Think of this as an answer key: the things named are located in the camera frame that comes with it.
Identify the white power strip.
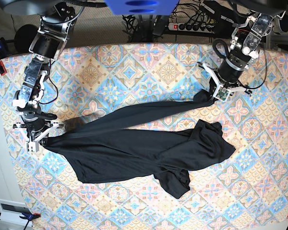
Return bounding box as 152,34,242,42
168,23,214,33

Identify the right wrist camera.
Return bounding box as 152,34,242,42
26,141,39,153

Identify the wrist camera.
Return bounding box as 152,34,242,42
26,141,39,153
213,87,231,102

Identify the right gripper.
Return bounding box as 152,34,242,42
13,112,63,152

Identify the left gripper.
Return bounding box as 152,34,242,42
198,58,252,98

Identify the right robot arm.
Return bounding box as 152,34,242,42
0,0,81,152

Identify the black round stool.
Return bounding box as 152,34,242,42
14,24,38,53

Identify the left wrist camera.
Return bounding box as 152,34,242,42
213,87,231,102

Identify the white wall outlet box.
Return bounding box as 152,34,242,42
0,199,30,227

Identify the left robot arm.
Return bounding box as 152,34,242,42
200,0,288,102

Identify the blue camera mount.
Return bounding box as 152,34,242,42
104,0,179,15

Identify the black t-shirt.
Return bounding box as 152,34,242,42
43,90,235,198

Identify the lower left table clamp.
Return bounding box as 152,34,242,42
0,212,41,230

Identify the patterned tablecloth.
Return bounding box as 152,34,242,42
0,44,288,230

